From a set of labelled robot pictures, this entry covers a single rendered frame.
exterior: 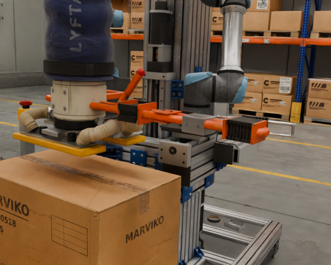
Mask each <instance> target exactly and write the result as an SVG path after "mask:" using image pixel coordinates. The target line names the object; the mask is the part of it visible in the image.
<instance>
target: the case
mask: <svg viewBox="0 0 331 265"><path fill-rule="evenodd" d="M180 193H181V176H178V175H174V174H170V173H167V172H163V171H159V170H155V169H151V168H147V167H143V166H138V165H134V164H130V163H127V162H123V161H118V160H114V159H110V158H106V157H102V156H98V155H91V156H87V157H82V158H81V157H78V156H74V155H71V154H67V153H64V152H61V151H57V150H53V149H49V150H45V151H40V152H36V153H33V154H28V155H23V156H19V157H15V158H10V159H5V160H1V161H0V265H177V260H178V238H179V215H180Z"/></svg>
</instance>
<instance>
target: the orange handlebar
mask: <svg viewBox="0 0 331 265"><path fill-rule="evenodd" d="M122 94H123V92H122V91H115V90H107V100H110V99H118V98H120V97H121V95H122ZM45 99H46V100H47V101H51V94H48V95H46V96H45ZM102 103H104V104H102ZM108 104H111V105H108ZM114 105H116V103H111V102H107V101H101V103H95V102H92V103H90V105H89V106H90V108H91V109H96V110H102V111H108V112H112V113H118V106H114ZM180 112H181V111H177V110H170V109H162V110H157V109H152V110H151V111H146V110H144V111H143V112H142V117H143V118H147V119H153V120H154V122H157V123H162V124H172V123H174V124H180V125H181V124H182V116H183V115H187V114H182V113H180ZM204 127H205V129H210V130H216V131H222V128H223V120H221V119H213V121H208V120H207V121H206V122H205V123H204ZM269 134H270V130H269V129H268V128H267V127H263V128H260V129H258V130H257V133H256V136H257V138H263V137H266V136H268V135H269Z"/></svg>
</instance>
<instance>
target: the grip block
mask: <svg viewBox="0 0 331 265"><path fill-rule="evenodd" d="M152 109H157V102H148V101H141V100H139V101H138V100H137V99H132V100H123V101H118V121H125V122H129V123H134V124H136V123H137V125H142V124H147V123H152V122H154V120H153V119H147V118H143V117H142V112H143V111H144V110H146V111H151V110H152Z"/></svg>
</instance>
